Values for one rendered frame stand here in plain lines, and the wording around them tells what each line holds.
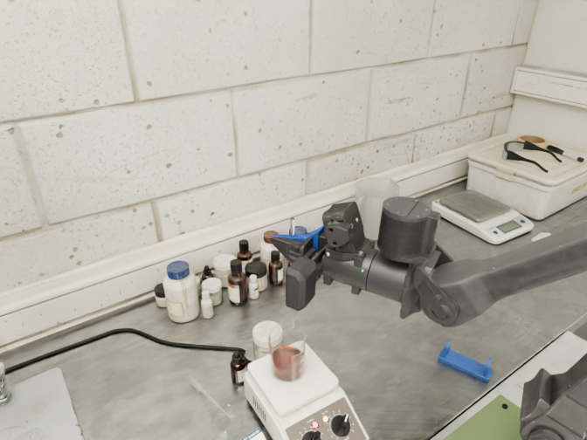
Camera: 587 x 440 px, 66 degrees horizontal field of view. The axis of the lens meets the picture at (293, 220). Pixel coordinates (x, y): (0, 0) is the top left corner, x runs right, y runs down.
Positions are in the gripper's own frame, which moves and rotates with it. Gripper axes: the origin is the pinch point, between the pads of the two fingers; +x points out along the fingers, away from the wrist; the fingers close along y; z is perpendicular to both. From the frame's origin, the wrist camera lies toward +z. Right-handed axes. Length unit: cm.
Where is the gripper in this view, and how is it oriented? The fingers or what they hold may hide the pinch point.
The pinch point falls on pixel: (293, 245)
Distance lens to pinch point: 64.1
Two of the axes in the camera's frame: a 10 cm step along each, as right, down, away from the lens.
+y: -4.9, 4.2, -7.6
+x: -8.7, -2.5, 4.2
